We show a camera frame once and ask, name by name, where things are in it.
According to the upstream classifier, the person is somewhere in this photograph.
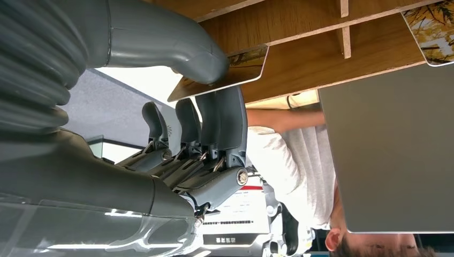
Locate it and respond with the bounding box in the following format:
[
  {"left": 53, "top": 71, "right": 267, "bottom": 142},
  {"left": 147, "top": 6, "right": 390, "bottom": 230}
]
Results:
[{"left": 245, "top": 108, "right": 438, "bottom": 257}]

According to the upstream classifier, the wooden card organizer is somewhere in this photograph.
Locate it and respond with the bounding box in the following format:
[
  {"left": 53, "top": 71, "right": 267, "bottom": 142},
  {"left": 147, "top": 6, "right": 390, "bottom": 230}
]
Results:
[{"left": 143, "top": 0, "right": 444, "bottom": 105}]

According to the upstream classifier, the white sign with text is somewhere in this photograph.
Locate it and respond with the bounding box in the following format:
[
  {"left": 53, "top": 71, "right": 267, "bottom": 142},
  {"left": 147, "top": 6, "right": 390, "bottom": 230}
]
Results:
[{"left": 198, "top": 179, "right": 272, "bottom": 247}]

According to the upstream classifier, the black white humanoid robot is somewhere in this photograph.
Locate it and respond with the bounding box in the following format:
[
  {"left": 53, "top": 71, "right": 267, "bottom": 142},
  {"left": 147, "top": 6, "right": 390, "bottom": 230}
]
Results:
[{"left": 262, "top": 173, "right": 316, "bottom": 257}]

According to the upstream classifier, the grey laptop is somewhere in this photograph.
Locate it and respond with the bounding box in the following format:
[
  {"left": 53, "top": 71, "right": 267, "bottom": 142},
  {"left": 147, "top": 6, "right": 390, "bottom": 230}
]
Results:
[{"left": 318, "top": 63, "right": 454, "bottom": 234}]

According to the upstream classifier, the black earphone cable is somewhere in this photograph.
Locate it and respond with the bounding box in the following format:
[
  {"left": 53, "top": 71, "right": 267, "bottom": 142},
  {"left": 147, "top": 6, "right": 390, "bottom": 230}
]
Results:
[{"left": 285, "top": 94, "right": 303, "bottom": 109}]

